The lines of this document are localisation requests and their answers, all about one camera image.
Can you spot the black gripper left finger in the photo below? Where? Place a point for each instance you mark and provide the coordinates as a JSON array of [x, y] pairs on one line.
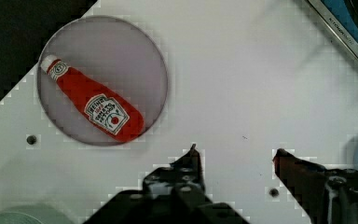
[[169, 195]]

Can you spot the grey round plate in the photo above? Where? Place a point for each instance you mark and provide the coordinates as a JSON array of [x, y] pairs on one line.
[[115, 53]]

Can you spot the red plush ketchup bottle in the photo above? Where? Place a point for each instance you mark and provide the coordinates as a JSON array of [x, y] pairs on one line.
[[104, 109]]

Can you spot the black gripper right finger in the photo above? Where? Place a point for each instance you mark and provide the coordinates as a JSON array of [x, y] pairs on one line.
[[329, 196]]

